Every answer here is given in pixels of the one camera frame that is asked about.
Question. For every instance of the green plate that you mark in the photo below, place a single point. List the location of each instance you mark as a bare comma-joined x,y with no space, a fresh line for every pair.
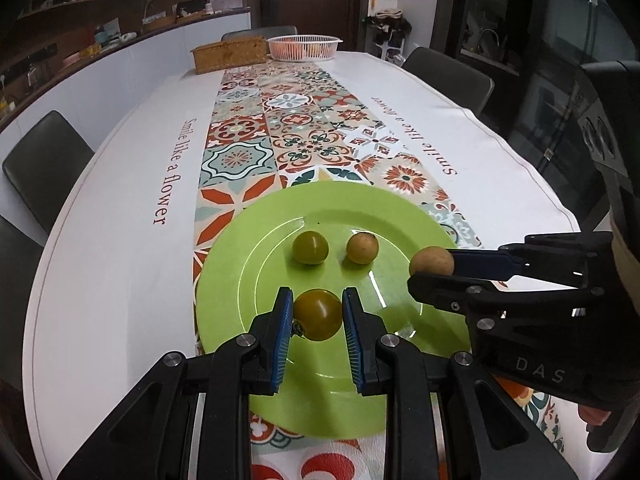
270,240

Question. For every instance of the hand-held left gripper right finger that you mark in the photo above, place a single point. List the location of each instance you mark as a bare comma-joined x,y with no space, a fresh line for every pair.
352,340

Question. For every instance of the person's right hand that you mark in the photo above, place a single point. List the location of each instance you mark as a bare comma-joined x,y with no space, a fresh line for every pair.
594,415

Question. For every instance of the white patterned tablecloth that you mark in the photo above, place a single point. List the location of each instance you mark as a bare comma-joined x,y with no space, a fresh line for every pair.
125,185

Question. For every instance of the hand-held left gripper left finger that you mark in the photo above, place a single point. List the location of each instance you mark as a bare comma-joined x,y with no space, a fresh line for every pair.
282,340

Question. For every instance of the white shoe rack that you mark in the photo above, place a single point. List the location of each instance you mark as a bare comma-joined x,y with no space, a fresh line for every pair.
387,35

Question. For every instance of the dark brown door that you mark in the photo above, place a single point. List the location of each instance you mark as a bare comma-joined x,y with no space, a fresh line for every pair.
340,10

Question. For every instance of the woven wicker box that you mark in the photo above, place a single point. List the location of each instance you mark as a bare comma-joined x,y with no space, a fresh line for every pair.
230,54

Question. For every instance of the white desk lamp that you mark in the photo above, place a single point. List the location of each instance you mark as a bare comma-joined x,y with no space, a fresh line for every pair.
148,5

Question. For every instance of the kitchen faucet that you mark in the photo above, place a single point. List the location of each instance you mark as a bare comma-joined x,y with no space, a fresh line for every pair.
490,37

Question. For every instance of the white plastic basket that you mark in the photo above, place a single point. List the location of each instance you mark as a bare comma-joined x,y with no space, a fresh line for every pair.
302,50

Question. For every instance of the brown longan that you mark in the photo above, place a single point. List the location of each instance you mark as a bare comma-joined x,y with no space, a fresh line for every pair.
430,261
361,247

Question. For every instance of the dark grey chair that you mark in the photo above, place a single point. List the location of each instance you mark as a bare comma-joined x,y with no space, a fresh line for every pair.
250,33
450,77
45,170
17,285

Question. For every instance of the green tomato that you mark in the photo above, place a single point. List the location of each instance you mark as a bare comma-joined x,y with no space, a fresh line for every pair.
310,246
320,312

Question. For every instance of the white sideboard cabinet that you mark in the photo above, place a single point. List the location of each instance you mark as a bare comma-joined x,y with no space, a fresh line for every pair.
140,60

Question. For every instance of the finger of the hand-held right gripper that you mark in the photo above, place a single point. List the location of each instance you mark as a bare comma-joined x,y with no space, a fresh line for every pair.
480,262
440,292

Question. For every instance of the pile of small oranges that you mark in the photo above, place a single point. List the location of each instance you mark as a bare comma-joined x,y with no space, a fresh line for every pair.
292,46

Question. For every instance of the person's right forearm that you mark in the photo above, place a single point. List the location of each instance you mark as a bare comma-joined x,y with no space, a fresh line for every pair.
627,250

